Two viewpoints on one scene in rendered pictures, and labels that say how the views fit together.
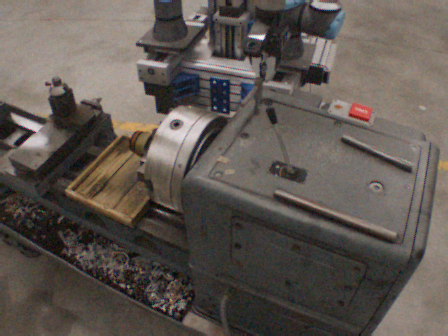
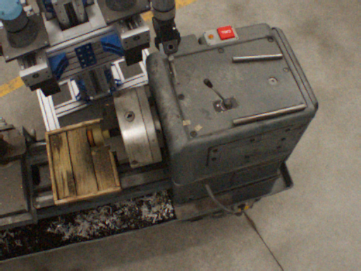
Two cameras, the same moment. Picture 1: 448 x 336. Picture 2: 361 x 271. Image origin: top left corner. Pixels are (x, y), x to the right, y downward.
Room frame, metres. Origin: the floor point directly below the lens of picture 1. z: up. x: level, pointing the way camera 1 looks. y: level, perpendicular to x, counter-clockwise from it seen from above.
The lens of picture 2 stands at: (0.26, 0.43, 2.53)
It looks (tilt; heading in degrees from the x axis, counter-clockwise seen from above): 62 degrees down; 323
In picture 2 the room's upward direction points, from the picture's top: 5 degrees counter-clockwise
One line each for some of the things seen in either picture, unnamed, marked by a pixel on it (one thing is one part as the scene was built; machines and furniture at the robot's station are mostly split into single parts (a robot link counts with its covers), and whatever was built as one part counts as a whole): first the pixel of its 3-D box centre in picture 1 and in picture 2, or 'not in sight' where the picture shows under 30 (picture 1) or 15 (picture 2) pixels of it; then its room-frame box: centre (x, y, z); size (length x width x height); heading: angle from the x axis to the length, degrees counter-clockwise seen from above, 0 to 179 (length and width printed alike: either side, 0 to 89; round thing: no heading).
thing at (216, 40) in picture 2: (350, 118); (220, 39); (0.92, -0.37, 1.23); 0.13 x 0.08 x 0.05; 63
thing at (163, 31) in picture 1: (169, 23); (19, 28); (1.61, 0.22, 1.21); 0.15 x 0.15 x 0.10
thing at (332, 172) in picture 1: (313, 203); (227, 101); (0.75, -0.25, 1.06); 0.59 x 0.48 x 0.39; 63
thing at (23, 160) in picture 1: (59, 134); (5, 169); (1.21, 0.65, 0.95); 0.43 x 0.17 x 0.05; 153
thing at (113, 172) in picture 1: (126, 175); (81, 160); (1.04, 0.35, 0.89); 0.36 x 0.30 x 0.04; 153
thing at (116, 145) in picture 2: (150, 168); (120, 151); (0.87, 0.22, 1.09); 0.12 x 0.11 x 0.05; 153
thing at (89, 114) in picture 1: (71, 117); (5, 151); (1.25, 0.60, 0.99); 0.20 x 0.10 x 0.05; 63
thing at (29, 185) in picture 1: (52, 142); (0, 178); (1.22, 0.70, 0.90); 0.47 x 0.30 x 0.06; 153
